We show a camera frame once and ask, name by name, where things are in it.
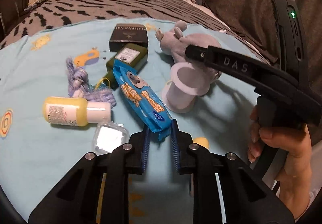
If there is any light blue cartoon sheet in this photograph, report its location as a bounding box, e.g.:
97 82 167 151
1 18 257 223

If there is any white paper cup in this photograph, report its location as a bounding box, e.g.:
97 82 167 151
161 62 210 113

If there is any yellow white lotion bottle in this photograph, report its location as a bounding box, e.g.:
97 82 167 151
43 97 111 126

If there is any plaid mattress bed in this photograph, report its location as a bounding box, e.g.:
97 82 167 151
181 0 270 65

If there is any dark green bottle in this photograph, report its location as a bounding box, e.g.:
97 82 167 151
103 43 148 89

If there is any black rectangular box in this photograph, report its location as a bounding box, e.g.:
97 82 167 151
109 24 149 52

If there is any person's right hand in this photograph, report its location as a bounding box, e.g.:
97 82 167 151
247 106 312 219

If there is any clear small plastic case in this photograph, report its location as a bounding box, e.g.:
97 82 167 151
92 122 130 155

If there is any grey plush toy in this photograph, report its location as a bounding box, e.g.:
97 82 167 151
155 20 223 96

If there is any blue snack wrapper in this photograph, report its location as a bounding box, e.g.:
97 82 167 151
112 60 172 142

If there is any grey black patterned blanket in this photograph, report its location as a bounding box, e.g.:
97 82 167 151
0 0 272 51

